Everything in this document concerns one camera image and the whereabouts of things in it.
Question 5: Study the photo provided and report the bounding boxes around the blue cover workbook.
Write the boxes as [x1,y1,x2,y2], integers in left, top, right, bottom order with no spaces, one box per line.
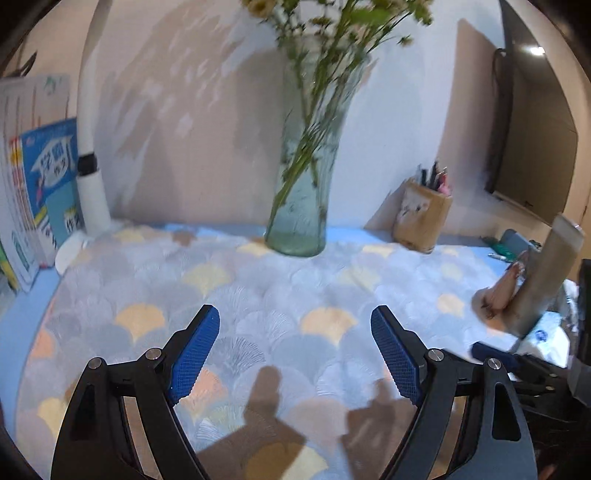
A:
[20,118,81,256]

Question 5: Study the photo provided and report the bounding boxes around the pens in holder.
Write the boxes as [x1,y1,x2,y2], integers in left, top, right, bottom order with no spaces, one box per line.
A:
[412,160,452,197]

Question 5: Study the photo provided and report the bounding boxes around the wall-mounted black television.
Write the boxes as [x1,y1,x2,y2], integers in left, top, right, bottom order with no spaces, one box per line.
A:
[485,1,578,224]

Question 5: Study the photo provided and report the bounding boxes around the woven pen holder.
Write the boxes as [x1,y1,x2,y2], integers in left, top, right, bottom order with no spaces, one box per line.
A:
[393,180,453,254]

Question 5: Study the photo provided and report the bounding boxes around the green flower stems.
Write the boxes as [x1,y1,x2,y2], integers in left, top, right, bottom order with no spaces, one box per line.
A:
[242,0,434,224]

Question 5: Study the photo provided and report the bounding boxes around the glass flower vase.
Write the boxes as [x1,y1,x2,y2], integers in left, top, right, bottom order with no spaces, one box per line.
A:
[264,49,370,257]

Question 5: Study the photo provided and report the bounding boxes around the patterned fan-motif table mat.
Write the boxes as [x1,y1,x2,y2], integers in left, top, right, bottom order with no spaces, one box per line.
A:
[15,226,516,479]

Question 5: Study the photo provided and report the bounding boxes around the teal small box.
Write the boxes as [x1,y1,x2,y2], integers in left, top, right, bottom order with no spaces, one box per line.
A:
[481,236,517,263]

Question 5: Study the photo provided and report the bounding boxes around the white desk lamp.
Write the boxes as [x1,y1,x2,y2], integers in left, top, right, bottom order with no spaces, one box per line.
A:
[55,0,112,275]

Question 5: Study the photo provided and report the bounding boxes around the blue felt pouch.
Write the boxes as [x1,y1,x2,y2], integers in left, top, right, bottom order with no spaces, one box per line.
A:
[500,229,542,256]

